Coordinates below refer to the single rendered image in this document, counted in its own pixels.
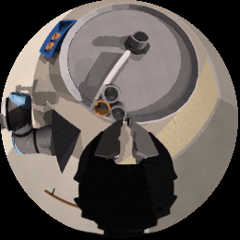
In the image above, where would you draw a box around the dark grey cylinder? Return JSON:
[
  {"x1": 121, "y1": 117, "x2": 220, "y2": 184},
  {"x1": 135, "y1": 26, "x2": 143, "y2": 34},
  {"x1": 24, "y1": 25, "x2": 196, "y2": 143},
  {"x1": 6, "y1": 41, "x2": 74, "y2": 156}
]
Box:
[
  {"x1": 130, "y1": 30, "x2": 150, "y2": 50},
  {"x1": 102, "y1": 85, "x2": 120, "y2": 103},
  {"x1": 109, "y1": 102, "x2": 126, "y2": 121}
]

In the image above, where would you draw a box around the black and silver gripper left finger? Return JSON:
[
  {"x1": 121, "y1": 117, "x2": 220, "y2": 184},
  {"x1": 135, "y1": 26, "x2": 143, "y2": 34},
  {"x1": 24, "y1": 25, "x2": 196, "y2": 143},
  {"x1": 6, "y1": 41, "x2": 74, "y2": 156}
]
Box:
[{"x1": 73, "y1": 117, "x2": 123, "y2": 182}]

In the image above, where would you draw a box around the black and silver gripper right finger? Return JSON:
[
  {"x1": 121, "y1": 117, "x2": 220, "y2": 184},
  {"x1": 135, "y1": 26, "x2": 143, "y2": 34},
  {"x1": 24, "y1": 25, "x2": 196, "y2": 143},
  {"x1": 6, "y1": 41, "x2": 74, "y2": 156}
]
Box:
[{"x1": 127, "y1": 117, "x2": 177, "y2": 180}]

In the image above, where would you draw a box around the bronze cylindrical sleeve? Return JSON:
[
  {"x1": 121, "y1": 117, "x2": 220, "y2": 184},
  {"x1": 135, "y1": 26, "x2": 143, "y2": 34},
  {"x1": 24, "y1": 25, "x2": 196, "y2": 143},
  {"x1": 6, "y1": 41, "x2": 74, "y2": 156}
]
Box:
[
  {"x1": 46, "y1": 42, "x2": 54, "y2": 51},
  {"x1": 93, "y1": 98, "x2": 113, "y2": 116},
  {"x1": 52, "y1": 33, "x2": 61, "y2": 41}
]

